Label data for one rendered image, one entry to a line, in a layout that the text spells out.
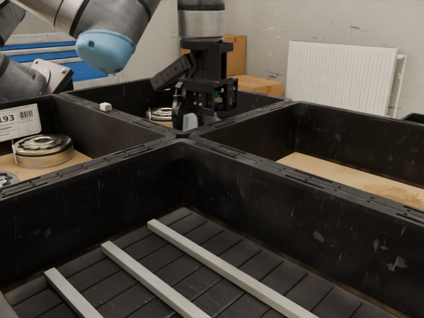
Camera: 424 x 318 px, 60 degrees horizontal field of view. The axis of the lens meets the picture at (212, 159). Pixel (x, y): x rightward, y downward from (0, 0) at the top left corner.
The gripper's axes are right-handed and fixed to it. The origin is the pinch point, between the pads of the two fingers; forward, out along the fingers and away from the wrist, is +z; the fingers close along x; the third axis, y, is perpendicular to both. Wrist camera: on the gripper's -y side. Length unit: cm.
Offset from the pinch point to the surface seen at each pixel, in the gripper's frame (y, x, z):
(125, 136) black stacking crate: -3.9, -12.5, -5.4
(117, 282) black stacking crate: 15.1, -30.3, 2.0
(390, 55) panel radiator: -32, 283, 13
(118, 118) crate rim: -5.3, -12.3, -8.1
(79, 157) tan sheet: -18.2, -12.5, 2.0
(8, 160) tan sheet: -27.5, -21.7, 2.0
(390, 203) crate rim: 36.7, -14.8, -8.2
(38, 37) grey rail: -190, 75, -6
